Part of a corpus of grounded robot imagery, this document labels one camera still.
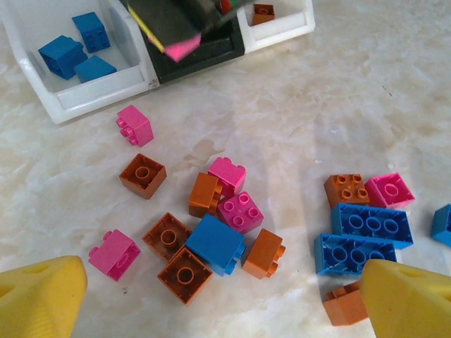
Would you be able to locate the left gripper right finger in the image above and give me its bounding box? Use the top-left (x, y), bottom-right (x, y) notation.
top-left (359, 258), bottom-right (451, 338)

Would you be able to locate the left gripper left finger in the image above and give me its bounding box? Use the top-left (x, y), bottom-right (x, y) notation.
top-left (0, 255), bottom-right (88, 338)

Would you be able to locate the pink square lego brick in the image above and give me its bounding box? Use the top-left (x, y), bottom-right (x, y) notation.
top-left (216, 191), bottom-right (265, 235)
top-left (364, 172), bottom-right (416, 209)
top-left (87, 229), bottom-right (142, 282)
top-left (164, 34), bottom-right (202, 63)
top-left (116, 104), bottom-right (155, 148)
top-left (207, 156), bottom-right (247, 199)

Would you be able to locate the orange square lego brick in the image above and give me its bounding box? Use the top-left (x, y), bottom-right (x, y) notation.
top-left (241, 228), bottom-right (287, 280)
top-left (118, 153), bottom-right (168, 201)
top-left (142, 212), bottom-right (193, 263)
top-left (252, 3), bottom-right (276, 26)
top-left (188, 172), bottom-right (224, 219)
top-left (157, 246), bottom-right (214, 306)
top-left (323, 173), bottom-right (371, 211)
top-left (323, 280), bottom-right (369, 327)

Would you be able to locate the black plastic container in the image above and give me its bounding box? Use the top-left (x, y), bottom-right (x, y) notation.
top-left (119, 0), bottom-right (246, 85)

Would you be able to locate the white plastic container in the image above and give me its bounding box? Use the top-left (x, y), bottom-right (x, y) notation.
top-left (235, 0), bottom-right (316, 54)
top-left (0, 0), bottom-right (154, 125)

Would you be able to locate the blue long lego brick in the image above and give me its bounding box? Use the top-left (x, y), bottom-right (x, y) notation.
top-left (314, 232), bottom-right (398, 276)
top-left (330, 202), bottom-right (414, 250)

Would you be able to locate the blue square lego brick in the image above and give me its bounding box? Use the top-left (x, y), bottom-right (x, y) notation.
top-left (37, 35), bottom-right (88, 81)
top-left (72, 12), bottom-right (111, 54)
top-left (74, 55), bottom-right (118, 85)
top-left (185, 213), bottom-right (247, 277)
top-left (430, 204), bottom-right (451, 247)

